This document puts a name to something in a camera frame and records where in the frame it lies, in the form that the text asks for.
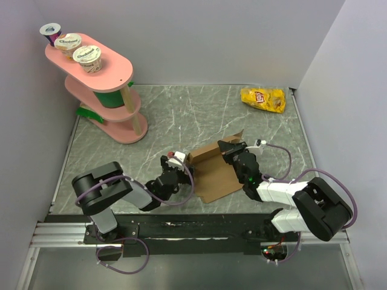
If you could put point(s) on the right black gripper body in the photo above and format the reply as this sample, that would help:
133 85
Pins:
232 159

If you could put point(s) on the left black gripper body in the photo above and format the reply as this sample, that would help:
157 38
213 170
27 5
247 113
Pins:
183 177

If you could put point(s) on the brown cardboard box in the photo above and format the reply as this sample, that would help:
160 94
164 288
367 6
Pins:
213 177

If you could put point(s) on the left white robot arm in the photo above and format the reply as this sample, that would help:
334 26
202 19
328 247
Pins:
98 189

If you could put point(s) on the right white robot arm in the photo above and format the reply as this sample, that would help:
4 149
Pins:
308 206

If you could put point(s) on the yellow chips bag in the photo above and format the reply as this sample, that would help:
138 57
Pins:
266 99

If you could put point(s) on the pink tiered shelf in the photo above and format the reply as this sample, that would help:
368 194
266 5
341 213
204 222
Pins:
124 124

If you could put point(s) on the white Chobani yogurt cup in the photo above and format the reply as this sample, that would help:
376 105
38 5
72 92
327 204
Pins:
89 58

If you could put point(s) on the orange Chobani yogurt cup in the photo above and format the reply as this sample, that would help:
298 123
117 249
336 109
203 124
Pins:
68 43

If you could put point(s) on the purple yogurt cup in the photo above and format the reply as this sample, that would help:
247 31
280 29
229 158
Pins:
51 31

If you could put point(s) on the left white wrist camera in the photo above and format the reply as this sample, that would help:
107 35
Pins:
176 159

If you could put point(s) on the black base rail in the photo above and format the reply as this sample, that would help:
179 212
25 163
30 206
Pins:
157 234

